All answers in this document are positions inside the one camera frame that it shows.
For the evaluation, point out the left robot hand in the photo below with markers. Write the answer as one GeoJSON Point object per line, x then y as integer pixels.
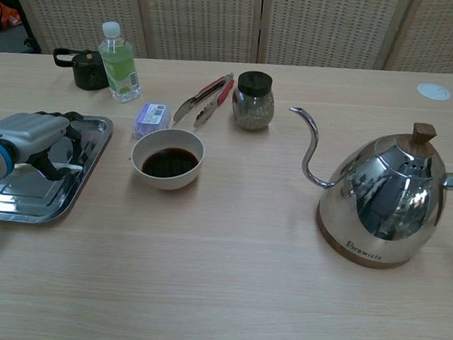
{"type": "Point", "coordinates": [27, 130]}

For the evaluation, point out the white plastic spoon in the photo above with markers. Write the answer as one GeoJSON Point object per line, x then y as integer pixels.
{"type": "Point", "coordinates": [73, 166]}

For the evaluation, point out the white bowl with dark liquid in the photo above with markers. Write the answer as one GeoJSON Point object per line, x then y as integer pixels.
{"type": "Point", "coordinates": [163, 182]}

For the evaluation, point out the rectangular stainless steel tray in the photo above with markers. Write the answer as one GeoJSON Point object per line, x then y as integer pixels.
{"type": "Point", "coordinates": [34, 199]}

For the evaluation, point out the black tripod stand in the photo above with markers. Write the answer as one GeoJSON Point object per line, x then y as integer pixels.
{"type": "Point", "coordinates": [31, 43]}

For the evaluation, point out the clear bottle with green label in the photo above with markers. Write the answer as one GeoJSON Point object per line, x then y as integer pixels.
{"type": "Point", "coordinates": [121, 69]}

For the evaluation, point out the orange item in background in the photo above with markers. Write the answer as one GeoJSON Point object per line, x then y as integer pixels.
{"type": "Point", "coordinates": [8, 12]}

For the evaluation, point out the small purple plastic box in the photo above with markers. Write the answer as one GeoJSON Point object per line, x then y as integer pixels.
{"type": "Point", "coordinates": [152, 114]}

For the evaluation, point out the metal tongs with red grips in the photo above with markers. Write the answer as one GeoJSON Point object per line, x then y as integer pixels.
{"type": "Point", "coordinates": [182, 110]}

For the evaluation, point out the woven wood-framed folding screen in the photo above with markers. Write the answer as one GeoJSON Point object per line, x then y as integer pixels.
{"type": "Point", "coordinates": [202, 20]}

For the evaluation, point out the glass jar with black lid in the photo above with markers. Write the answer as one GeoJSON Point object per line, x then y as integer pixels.
{"type": "Point", "coordinates": [254, 109]}

